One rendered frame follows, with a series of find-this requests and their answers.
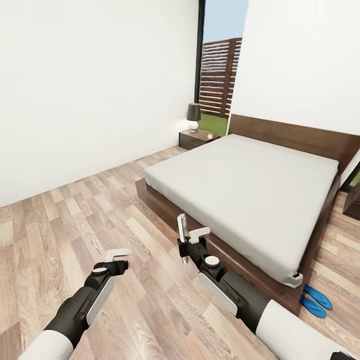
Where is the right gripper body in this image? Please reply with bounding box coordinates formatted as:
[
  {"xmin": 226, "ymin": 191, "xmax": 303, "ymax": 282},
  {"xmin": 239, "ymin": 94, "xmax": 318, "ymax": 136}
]
[{"xmin": 178, "ymin": 236, "xmax": 207, "ymax": 262}]

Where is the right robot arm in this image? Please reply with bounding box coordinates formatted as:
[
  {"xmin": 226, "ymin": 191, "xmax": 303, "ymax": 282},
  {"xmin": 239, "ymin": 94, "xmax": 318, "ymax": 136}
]
[{"xmin": 177, "ymin": 227, "xmax": 360, "ymax": 360}]

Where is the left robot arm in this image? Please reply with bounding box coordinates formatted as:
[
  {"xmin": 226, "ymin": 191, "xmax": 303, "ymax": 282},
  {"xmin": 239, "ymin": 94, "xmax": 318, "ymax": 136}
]
[{"xmin": 18, "ymin": 248, "xmax": 130, "ymax": 360}]

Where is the sandal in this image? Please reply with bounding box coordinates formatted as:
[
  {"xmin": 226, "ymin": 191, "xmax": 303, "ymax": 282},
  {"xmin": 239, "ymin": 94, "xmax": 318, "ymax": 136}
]
[
  {"xmin": 299, "ymin": 294, "xmax": 327, "ymax": 319},
  {"xmin": 303, "ymin": 284, "xmax": 333, "ymax": 310}
]

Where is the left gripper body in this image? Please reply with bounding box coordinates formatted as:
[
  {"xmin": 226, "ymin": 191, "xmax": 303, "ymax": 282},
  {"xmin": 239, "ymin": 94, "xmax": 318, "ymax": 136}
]
[{"xmin": 94, "ymin": 260, "xmax": 125, "ymax": 276}]

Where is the hardback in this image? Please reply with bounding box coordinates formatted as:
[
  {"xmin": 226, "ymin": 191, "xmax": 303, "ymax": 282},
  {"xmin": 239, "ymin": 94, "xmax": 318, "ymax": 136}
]
[{"xmin": 176, "ymin": 213, "xmax": 190, "ymax": 264}]

